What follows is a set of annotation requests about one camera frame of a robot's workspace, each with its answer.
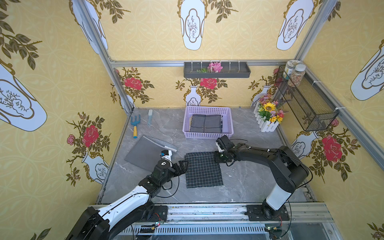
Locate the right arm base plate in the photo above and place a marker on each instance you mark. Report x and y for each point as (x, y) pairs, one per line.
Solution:
(262, 213)

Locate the sunflower bouquet white fence pot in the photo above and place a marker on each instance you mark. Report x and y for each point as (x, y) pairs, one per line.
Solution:
(268, 114)

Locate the pink artificial flower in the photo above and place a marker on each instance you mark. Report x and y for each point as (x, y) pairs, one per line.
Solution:
(215, 67)

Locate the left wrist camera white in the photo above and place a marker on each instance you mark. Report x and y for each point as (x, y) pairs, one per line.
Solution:
(166, 155)

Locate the aluminium mounting rail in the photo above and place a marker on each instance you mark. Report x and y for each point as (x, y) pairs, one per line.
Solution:
(309, 221)

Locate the black grid pillowcase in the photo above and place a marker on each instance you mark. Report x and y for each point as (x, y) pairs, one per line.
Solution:
(203, 171)

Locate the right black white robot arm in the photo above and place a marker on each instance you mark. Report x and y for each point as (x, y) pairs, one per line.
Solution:
(288, 171)

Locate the purple plastic basket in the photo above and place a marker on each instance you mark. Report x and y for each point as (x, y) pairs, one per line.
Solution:
(226, 113)

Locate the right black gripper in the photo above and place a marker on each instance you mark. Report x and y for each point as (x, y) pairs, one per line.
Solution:
(222, 156)

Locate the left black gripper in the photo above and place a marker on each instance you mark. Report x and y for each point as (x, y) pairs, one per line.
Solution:
(176, 168)

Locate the black wire mesh wall basket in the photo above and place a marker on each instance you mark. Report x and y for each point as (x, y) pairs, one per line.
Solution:
(311, 107)

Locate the plain grey folded pillowcase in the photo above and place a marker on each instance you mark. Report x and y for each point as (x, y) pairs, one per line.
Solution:
(147, 152)

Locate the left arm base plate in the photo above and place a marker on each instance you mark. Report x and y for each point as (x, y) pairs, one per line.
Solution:
(158, 213)

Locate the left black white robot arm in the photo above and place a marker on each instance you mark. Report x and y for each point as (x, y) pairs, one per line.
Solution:
(107, 222)

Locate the grey checked pillowcase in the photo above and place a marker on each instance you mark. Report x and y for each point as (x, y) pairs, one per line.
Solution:
(206, 124)

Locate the light blue small brush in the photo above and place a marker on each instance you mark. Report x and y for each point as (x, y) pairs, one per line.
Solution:
(150, 115)

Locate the glass jar white lid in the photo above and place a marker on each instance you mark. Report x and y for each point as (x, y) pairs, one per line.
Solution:
(297, 75)

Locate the blue yellow garden fork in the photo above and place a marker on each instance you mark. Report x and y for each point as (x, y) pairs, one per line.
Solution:
(135, 120)

